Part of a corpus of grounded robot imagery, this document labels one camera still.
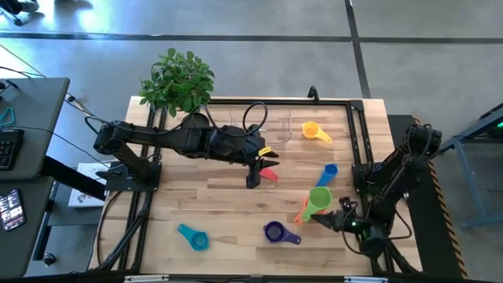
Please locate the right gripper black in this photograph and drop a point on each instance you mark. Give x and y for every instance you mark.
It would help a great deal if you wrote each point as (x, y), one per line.
(347, 223)

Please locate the teal measuring cup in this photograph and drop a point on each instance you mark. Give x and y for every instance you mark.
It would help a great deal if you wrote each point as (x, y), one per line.
(198, 240)

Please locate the white printed booklet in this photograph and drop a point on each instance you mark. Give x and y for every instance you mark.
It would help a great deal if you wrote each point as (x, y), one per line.
(84, 196)

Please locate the black desk support beam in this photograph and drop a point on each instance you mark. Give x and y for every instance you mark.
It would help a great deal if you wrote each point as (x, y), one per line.
(67, 175)

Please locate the black table clamp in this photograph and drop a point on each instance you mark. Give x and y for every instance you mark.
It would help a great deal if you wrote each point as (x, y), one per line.
(313, 94)

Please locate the purple measuring cup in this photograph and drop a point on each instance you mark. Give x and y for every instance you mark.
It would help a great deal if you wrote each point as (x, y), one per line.
(275, 232)

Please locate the red measuring cup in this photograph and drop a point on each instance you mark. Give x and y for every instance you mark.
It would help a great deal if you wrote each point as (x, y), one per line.
(271, 175)

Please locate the clear plastic basket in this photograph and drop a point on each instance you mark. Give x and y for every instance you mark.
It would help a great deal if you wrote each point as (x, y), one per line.
(281, 126)

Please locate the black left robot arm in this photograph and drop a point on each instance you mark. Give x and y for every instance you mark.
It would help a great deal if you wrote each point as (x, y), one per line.
(157, 137)

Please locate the black hazard-striped floor mat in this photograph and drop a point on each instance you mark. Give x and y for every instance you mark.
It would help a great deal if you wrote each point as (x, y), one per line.
(432, 236)

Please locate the blue measuring cup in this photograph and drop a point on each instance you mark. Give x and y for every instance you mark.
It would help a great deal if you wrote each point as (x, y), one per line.
(330, 170)

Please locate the low grey side desk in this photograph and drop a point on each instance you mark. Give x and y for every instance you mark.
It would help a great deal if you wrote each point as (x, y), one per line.
(19, 243)

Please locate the blue-grey metal stand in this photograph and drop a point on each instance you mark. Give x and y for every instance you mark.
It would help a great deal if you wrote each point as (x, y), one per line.
(467, 173)

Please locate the black smartphone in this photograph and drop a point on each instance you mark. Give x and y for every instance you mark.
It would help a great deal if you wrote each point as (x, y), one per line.
(11, 210)

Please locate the green plant in black pot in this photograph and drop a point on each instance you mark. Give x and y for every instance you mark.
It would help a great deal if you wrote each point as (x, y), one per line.
(177, 82)

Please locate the black aluminium table frame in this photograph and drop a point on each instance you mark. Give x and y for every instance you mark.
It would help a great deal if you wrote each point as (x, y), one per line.
(314, 102)

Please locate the orange measuring cup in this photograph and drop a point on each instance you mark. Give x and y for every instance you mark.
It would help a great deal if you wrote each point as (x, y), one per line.
(300, 214)

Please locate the black caster wheel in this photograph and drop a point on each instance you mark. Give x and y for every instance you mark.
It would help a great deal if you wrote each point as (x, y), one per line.
(49, 259)

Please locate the black keyboard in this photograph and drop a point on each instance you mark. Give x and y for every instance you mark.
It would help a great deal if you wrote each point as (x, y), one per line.
(8, 149)

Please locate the teal carabiner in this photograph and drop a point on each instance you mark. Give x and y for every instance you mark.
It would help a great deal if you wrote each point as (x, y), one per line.
(3, 118)

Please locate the yellow measuring cup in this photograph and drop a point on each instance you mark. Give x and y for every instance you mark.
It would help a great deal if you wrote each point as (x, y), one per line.
(310, 129)

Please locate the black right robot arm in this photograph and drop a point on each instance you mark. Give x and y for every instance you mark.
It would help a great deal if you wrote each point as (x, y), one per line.
(397, 173)

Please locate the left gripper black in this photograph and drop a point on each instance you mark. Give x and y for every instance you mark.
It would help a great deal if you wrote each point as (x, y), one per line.
(251, 149)

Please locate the white label strip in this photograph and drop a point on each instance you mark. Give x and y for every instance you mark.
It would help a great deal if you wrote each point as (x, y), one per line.
(145, 278)
(365, 279)

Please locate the green measuring cup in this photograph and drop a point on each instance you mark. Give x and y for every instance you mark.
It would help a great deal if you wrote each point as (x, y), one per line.
(319, 198)

